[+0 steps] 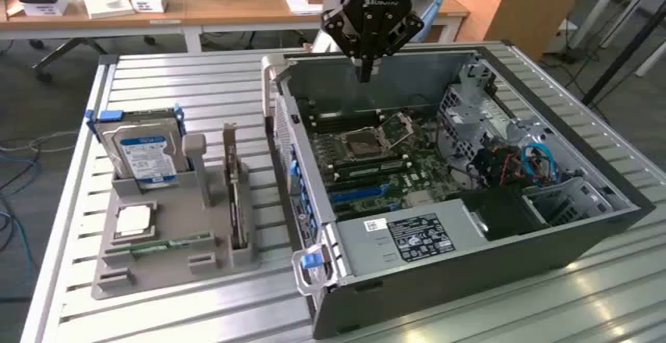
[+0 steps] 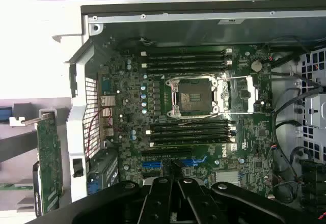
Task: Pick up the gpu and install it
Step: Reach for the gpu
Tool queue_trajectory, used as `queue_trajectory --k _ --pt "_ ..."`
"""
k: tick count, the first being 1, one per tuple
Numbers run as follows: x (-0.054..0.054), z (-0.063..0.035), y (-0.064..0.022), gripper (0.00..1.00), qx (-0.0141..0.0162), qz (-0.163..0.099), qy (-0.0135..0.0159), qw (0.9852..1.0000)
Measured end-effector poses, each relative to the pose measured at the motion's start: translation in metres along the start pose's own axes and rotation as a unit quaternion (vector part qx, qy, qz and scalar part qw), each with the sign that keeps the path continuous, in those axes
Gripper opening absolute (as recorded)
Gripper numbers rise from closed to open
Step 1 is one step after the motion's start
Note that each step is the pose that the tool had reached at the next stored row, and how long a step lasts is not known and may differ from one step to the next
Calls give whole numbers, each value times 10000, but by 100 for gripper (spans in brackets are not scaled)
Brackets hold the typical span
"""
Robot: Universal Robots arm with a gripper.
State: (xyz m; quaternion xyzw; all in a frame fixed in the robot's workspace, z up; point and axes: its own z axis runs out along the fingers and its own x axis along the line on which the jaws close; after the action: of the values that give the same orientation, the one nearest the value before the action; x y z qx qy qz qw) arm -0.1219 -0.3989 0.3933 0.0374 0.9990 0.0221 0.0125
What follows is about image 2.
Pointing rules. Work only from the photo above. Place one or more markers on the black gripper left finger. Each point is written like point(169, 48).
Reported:
point(114, 203)

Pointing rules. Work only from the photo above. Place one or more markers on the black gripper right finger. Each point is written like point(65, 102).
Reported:
point(229, 203)

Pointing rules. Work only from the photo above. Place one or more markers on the silver chipset heatsink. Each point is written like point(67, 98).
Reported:
point(228, 178)

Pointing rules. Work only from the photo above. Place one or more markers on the blue expansion slot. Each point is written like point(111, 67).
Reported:
point(151, 165)

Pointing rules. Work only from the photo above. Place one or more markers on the black expansion slot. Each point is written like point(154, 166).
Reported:
point(165, 154)

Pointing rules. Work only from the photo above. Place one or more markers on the black RAM slot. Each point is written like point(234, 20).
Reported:
point(186, 56)
point(186, 62)
point(186, 51)
point(191, 123)
point(191, 136)
point(191, 129)
point(186, 69)

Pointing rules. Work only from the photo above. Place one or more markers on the black open PC case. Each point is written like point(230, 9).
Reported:
point(76, 132)

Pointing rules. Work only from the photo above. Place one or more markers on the black plastic box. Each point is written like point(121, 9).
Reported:
point(314, 183)

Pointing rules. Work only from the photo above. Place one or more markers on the thin metal locking lever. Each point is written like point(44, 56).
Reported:
point(193, 121)

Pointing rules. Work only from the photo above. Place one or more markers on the green RAM stick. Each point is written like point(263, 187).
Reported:
point(15, 186)

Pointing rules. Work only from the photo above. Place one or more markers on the grey parts rack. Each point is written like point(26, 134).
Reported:
point(7, 201)

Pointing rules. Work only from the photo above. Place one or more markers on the green motherboard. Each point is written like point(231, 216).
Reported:
point(127, 94)

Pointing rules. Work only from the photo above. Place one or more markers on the CPU socket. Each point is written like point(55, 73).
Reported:
point(193, 96)

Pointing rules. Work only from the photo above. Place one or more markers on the silver socket cover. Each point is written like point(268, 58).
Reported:
point(250, 91)

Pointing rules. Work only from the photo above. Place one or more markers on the silver perforated drive cage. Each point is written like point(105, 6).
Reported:
point(315, 107)

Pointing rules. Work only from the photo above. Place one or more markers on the round coin cell battery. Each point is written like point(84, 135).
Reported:
point(256, 66)

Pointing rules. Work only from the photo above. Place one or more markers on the hard disk with blue caddy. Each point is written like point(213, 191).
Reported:
point(5, 114)

